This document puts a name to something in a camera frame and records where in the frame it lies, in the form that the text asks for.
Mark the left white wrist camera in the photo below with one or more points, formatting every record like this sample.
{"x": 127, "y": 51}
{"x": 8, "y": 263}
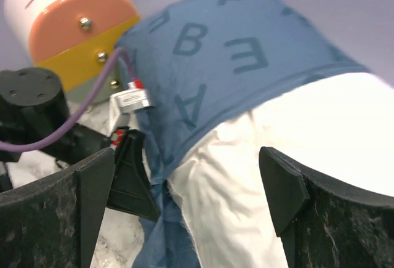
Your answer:
{"x": 123, "y": 104}

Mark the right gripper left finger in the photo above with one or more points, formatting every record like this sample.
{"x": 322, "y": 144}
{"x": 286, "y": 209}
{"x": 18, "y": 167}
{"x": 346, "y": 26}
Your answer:
{"x": 55, "y": 221}

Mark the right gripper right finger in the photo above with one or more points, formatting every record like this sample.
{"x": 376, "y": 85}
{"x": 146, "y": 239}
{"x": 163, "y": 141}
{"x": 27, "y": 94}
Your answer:
{"x": 322, "y": 221}

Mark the white pillow with red logo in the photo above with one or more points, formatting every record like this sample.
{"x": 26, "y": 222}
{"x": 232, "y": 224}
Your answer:
{"x": 341, "y": 126}

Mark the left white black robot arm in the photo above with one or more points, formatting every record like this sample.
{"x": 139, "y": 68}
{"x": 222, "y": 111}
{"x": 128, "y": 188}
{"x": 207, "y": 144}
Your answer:
{"x": 33, "y": 106}

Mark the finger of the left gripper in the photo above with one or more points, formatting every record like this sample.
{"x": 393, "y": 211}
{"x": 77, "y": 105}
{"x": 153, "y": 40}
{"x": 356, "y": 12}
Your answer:
{"x": 130, "y": 190}

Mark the blue lettered pillowcase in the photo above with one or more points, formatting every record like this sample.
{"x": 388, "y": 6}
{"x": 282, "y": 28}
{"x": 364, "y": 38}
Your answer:
{"x": 210, "y": 66}

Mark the cream cylinder with orange lid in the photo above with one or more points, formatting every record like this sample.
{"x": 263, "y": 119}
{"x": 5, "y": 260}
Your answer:
{"x": 73, "y": 38}

